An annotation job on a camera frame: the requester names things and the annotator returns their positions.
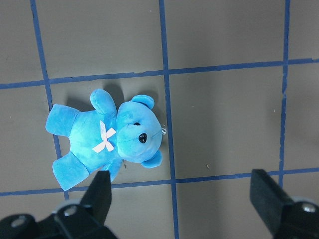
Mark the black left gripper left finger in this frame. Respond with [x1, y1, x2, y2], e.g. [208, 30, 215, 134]
[54, 171, 112, 239]

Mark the blue teddy bear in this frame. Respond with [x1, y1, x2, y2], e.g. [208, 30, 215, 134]
[45, 89, 165, 191]

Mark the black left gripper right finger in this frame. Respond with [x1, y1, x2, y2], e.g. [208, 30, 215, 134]
[250, 169, 319, 239]

